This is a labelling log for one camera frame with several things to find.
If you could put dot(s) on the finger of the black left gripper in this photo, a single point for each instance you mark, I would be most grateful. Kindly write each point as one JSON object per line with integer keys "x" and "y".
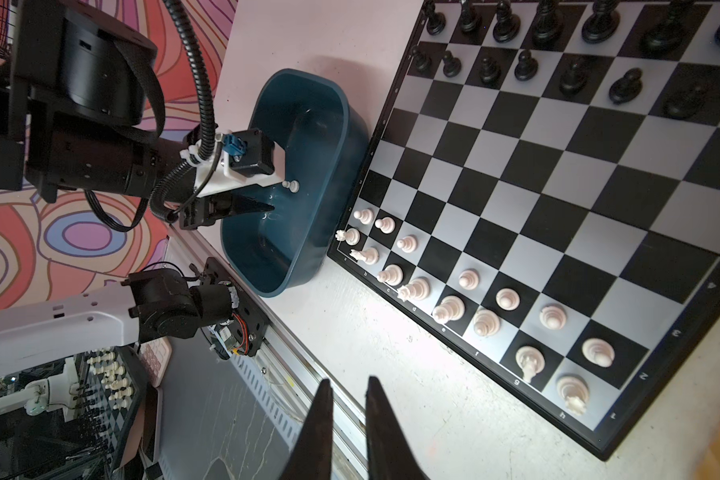
{"x": 206, "y": 211}

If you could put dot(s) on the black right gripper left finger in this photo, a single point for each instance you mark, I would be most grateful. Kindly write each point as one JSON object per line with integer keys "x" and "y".
{"x": 311, "y": 457}

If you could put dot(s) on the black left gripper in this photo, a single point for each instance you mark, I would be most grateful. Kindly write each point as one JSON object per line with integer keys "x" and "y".
{"x": 80, "y": 104}

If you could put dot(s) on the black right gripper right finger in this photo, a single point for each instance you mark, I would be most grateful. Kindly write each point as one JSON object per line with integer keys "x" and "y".
{"x": 389, "y": 455}

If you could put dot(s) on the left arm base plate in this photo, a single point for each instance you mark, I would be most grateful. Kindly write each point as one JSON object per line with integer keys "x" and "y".
{"x": 244, "y": 332}

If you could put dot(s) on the black white chess board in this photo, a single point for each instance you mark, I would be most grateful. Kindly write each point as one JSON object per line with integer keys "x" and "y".
{"x": 543, "y": 196}

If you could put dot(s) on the teal plastic tray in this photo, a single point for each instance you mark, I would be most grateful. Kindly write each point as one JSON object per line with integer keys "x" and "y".
{"x": 325, "y": 142}

